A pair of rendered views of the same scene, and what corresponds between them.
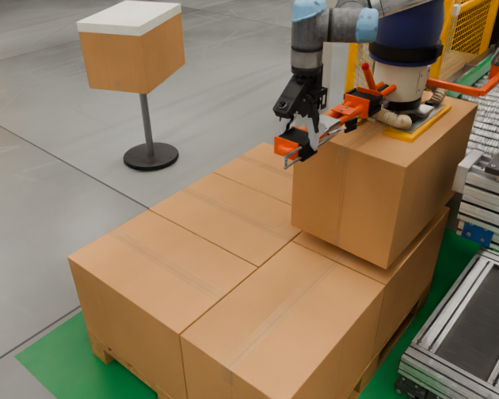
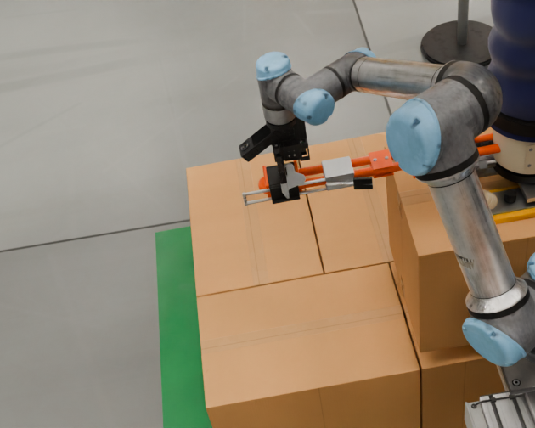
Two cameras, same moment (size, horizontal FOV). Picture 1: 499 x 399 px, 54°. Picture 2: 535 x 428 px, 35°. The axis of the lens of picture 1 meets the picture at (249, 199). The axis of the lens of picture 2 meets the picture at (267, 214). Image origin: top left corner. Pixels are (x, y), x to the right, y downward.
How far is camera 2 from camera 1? 1.51 m
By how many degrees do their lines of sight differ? 40
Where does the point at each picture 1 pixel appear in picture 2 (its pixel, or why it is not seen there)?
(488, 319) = not seen: outside the picture
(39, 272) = (232, 154)
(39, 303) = not seen: hidden behind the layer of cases
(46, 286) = not seen: hidden behind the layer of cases
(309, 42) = (265, 100)
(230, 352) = (215, 338)
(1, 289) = (190, 157)
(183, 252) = (277, 216)
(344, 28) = (286, 104)
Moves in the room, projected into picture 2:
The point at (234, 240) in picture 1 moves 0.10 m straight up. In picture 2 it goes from (335, 229) to (332, 207)
